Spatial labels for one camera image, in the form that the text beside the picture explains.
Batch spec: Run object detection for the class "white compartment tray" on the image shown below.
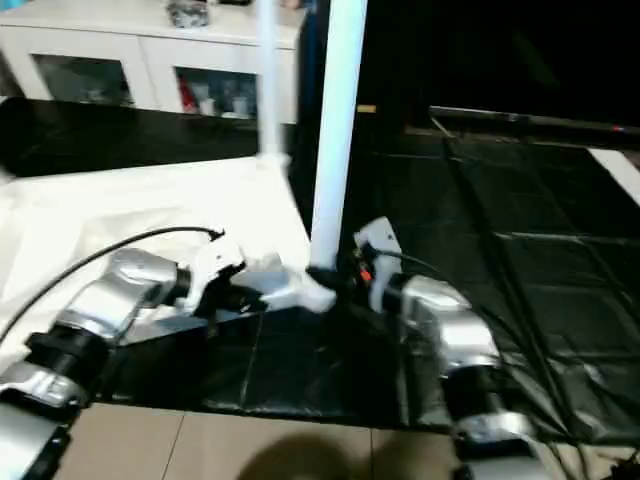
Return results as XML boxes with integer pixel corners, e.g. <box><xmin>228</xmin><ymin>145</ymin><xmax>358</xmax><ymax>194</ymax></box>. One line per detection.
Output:
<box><xmin>0</xmin><ymin>155</ymin><xmax>338</xmax><ymax>346</ymax></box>

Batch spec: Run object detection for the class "black work mat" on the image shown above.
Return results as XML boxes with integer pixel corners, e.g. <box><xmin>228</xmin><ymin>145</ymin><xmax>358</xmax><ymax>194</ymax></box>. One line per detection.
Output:
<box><xmin>0</xmin><ymin>100</ymin><xmax>640</xmax><ymax>441</ymax></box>

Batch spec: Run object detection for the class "long black bar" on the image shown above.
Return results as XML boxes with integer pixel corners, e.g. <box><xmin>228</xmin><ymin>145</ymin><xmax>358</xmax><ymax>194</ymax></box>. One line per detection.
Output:
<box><xmin>430</xmin><ymin>105</ymin><xmax>640</xmax><ymax>137</ymax></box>

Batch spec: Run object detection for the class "white glass-door cabinet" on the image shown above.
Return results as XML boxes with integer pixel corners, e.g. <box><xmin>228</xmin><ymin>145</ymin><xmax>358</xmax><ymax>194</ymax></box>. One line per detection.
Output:
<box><xmin>0</xmin><ymin>0</ymin><xmax>303</xmax><ymax>124</ymax></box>

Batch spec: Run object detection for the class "white flat board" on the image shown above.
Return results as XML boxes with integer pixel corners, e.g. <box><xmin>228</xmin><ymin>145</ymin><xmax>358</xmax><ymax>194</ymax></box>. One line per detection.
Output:
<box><xmin>590</xmin><ymin>147</ymin><xmax>640</xmax><ymax>203</ymax></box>

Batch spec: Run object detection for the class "silver crumpled object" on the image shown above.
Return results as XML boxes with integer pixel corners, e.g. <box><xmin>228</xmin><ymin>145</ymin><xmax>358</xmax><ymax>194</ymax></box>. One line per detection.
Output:
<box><xmin>167</xmin><ymin>0</ymin><xmax>211</xmax><ymax>30</ymax></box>

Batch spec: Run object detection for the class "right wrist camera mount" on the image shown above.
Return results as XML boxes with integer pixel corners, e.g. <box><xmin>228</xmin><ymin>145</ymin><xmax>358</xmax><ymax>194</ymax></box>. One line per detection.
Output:
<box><xmin>354</xmin><ymin>217</ymin><xmax>403</xmax><ymax>301</ymax></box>

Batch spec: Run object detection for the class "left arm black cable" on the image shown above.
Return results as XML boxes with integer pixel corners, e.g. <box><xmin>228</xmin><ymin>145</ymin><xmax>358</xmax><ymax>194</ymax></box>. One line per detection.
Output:
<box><xmin>0</xmin><ymin>227</ymin><xmax>227</xmax><ymax>339</ymax></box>

